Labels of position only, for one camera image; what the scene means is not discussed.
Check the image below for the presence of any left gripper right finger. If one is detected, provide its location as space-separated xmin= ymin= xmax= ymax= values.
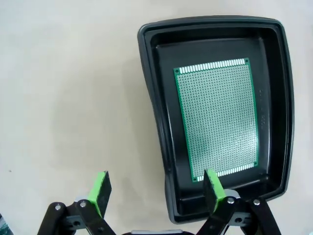
xmin=195 ymin=168 xmax=282 ymax=235

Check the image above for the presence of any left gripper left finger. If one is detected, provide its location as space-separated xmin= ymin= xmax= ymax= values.
xmin=36 ymin=170 xmax=115 ymax=235

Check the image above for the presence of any green perforated circuit board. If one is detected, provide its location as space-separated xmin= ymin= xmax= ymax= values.
xmin=173 ymin=57 xmax=260 ymax=183

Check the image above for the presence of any black plastic ESD tray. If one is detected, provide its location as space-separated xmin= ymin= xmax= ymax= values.
xmin=137 ymin=15 xmax=294 ymax=225

